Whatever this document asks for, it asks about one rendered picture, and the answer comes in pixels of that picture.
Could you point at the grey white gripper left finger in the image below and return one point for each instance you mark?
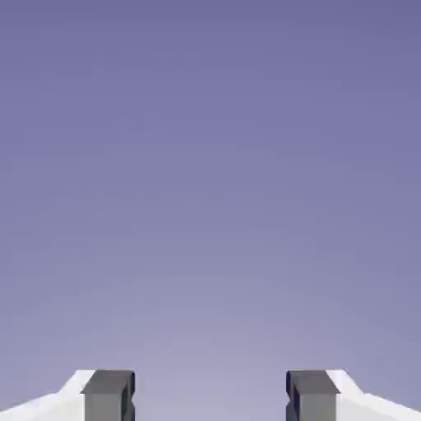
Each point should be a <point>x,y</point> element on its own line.
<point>105,399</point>

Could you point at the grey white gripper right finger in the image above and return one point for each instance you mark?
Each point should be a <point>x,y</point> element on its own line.
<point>315,399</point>

